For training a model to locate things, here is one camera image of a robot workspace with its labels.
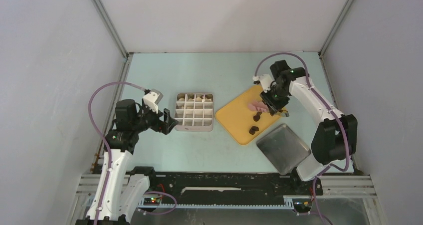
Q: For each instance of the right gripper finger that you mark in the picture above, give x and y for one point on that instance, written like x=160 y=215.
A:
x=269 y=102
x=279 y=111

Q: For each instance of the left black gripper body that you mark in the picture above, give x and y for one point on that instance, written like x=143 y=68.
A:
x=147 y=120

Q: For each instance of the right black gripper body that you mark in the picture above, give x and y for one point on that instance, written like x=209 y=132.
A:
x=277 y=97

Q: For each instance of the pink handled metal tongs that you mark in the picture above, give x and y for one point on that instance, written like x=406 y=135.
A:
x=258 y=106

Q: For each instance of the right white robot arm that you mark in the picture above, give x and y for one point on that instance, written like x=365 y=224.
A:
x=335 y=138

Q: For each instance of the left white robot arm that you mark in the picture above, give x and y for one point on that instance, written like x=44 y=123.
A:
x=112 y=204

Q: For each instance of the white compartment chocolate box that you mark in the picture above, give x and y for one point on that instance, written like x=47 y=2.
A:
x=194 y=116

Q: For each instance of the yellow plastic tray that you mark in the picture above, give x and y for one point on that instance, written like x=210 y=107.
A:
x=237 y=119

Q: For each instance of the silver metal box lid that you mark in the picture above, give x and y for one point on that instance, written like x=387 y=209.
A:
x=283 y=148

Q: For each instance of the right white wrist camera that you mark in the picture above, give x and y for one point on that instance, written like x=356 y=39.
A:
x=264 y=80

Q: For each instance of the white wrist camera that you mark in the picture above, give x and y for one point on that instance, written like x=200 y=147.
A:
x=264 y=80
x=151 y=99

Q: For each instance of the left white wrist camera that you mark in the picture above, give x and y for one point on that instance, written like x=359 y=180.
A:
x=151 y=99

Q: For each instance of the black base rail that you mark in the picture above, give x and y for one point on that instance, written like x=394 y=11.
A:
x=228 y=189

